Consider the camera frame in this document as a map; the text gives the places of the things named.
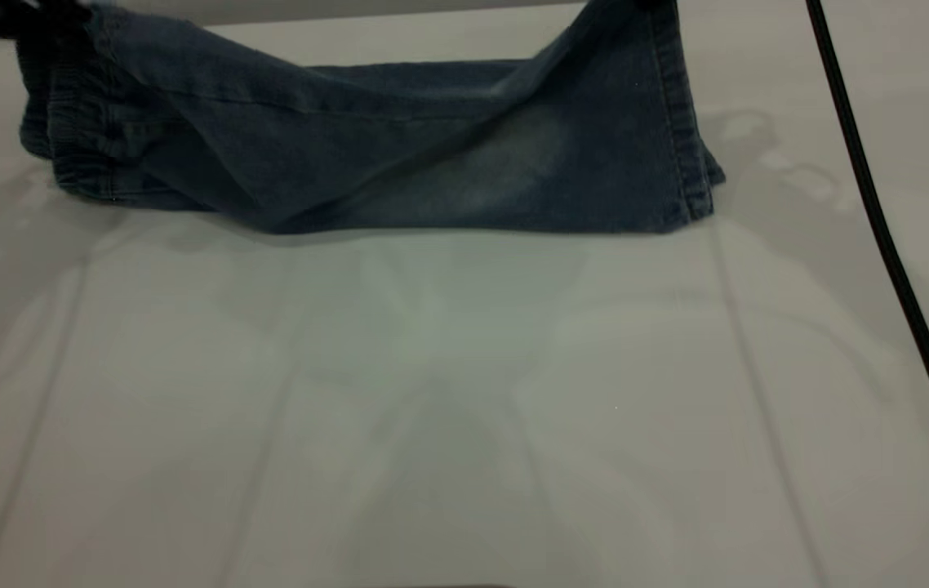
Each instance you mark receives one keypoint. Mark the blue denim shorts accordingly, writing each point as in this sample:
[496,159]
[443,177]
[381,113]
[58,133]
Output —
[350,147]

